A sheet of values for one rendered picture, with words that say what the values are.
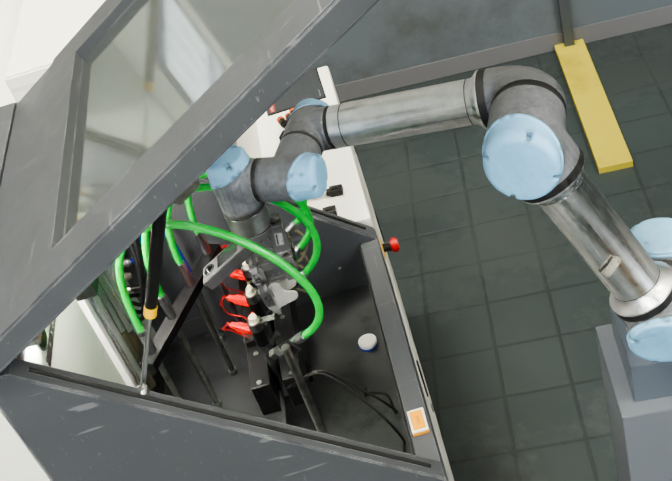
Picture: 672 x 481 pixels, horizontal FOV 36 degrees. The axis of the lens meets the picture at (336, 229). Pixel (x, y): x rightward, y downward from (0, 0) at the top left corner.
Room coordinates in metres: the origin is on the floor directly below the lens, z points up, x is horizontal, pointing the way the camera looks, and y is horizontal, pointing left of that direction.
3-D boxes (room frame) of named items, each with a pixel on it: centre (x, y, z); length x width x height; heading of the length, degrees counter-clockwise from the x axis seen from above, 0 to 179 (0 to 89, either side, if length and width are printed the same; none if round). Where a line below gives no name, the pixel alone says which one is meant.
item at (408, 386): (1.42, -0.04, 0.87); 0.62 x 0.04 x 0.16; 176
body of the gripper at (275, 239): (1.43, 0.13, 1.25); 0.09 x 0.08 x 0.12; 86
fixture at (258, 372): (1.55, 0.19, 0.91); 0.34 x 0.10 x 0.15; 176
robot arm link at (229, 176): (1.43, 0.13, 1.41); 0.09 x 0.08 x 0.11; 65
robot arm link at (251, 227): (1.43, 0.14, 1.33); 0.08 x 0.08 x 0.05
